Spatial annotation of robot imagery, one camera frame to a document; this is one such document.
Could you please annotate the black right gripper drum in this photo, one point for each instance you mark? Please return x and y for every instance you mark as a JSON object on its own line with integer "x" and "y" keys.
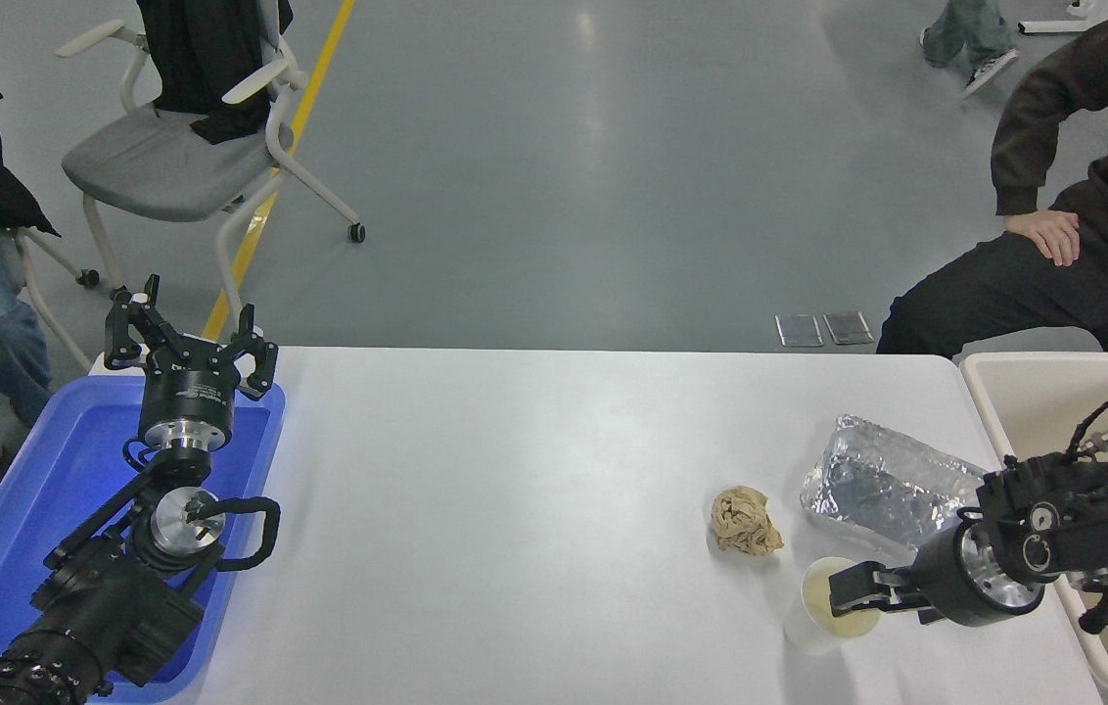
{"x": 941, "y": 578}

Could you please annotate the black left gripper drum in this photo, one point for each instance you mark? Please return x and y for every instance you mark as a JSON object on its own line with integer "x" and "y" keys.
{"x": 187, "y": 392}

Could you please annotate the white paper cup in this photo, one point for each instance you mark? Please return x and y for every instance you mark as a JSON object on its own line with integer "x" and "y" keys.
{"x": 811, "y": 629}

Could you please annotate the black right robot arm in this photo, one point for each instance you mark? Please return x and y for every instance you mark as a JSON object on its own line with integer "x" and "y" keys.
{"x": 1092, "y": 519}

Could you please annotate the person's hand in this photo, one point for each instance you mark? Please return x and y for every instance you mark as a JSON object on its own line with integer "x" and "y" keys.
{"x": 1048, "y": 233}

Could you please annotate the crumpled tan paper ball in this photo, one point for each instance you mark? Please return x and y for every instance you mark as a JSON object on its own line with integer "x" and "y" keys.
{"x": 746, "y": 521}

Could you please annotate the blue plastic tray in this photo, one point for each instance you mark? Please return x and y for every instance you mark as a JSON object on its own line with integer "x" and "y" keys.
{"x": 45, "y": 460}

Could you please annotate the grey white office chair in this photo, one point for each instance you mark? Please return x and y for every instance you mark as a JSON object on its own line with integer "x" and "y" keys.
{"x": 158, "y": 166}

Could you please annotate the large pale plastic bin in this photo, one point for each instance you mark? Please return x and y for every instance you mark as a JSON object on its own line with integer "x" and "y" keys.
{"x": 1034, "y": 401}

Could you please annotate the metal floor plate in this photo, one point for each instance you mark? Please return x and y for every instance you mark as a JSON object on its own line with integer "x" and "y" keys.
{"x": 848, "y": 327}
{"x": 799, "y": 330}

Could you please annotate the black jacket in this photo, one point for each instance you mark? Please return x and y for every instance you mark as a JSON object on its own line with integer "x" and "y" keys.
{"x": 207, "y": 59}

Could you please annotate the seated person in black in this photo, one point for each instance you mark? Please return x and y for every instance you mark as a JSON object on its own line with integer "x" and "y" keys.
{"x": 1053, "y": 127}

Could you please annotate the walking person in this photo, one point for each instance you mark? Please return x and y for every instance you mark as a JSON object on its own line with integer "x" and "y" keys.
{"x": 965, "y": 34}

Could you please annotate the white furniture base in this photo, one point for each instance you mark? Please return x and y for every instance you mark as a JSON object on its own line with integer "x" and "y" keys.
{"x": 1063, "y": 22}

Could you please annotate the white chair frame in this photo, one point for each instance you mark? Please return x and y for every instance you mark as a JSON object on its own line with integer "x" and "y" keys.
{"x": 45, "y": 294}

